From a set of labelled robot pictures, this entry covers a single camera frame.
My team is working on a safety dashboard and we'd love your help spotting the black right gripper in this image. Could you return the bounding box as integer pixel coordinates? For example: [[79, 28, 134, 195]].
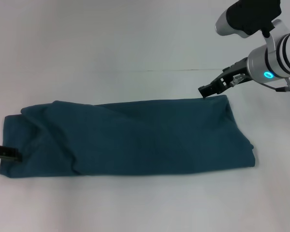
[[198, 57, 253, 99]]

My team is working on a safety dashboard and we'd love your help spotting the teal blue shirt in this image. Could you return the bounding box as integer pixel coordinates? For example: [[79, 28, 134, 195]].
[[0, 94, 257, 180]]

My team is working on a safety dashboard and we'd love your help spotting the thin right wrist cable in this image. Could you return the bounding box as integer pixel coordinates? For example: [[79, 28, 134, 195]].
[[261, 82, 289, 93]]

